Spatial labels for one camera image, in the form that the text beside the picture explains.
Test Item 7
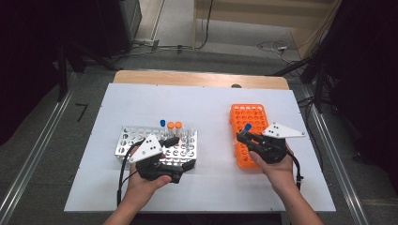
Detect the grey floor cable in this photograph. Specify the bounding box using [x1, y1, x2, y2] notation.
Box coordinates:
[109, 38, 195, 60]

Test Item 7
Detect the wooden cabinet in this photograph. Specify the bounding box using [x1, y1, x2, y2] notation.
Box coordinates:
[192, 0, 342, 60]

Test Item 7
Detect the black curtain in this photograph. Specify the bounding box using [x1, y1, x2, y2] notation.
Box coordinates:
[0, 0, 104, 148]
[325, 0, 398, 188]

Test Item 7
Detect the person's left hand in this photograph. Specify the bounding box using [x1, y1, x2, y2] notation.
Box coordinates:
[126, 146, 174, 204]

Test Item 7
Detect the right hand-held gripper cable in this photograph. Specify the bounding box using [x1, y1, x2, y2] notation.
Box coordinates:
[285, 149, 305, 191]

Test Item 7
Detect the hand-held gripper cable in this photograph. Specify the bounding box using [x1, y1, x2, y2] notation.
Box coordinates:
[115, 139, 148, 207]
[285, 149, 305, 191]

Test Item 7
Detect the silver metal tube rack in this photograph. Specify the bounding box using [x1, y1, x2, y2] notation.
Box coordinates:
[115, 125, 199, 170]

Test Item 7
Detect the white floor cable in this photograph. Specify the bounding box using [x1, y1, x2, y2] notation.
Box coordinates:
[256, 39, 294, 65]

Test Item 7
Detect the aluminium floor rail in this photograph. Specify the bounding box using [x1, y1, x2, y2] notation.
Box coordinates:
[294, 83, 370, 225]
[0, 73, 78, 219]

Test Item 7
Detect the wooden table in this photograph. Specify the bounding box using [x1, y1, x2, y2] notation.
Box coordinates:
[113, 69, 290, 91]

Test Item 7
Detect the dark cabinet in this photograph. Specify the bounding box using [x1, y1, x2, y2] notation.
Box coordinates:
[97, 0, 143, 59]

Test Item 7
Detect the black hanging cable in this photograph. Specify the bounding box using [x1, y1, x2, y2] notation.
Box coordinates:
[195, 0, 214, 51]

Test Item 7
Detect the black metal stand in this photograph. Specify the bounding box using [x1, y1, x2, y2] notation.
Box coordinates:
[55, 40, 120, 102]
[271, 46, 332, 113]

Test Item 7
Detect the orange plastic tube rack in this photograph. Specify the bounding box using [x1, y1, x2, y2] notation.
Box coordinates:
[229, 103, 270, 171]

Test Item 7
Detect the white board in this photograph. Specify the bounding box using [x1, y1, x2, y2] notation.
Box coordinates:
[64, 82, 336, 214]

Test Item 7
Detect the person's right hand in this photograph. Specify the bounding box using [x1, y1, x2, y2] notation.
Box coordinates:
[249, 142, 298, 194]

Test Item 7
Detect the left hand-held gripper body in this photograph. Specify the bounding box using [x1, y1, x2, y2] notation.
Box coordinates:
[129, 133, 184, 185]

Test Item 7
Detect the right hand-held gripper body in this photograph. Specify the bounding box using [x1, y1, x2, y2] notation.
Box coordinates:
[247, 122, 307, 164]

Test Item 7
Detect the left hand-held gripper cable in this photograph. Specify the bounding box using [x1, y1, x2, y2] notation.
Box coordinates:
[115, 139, 148, 207]

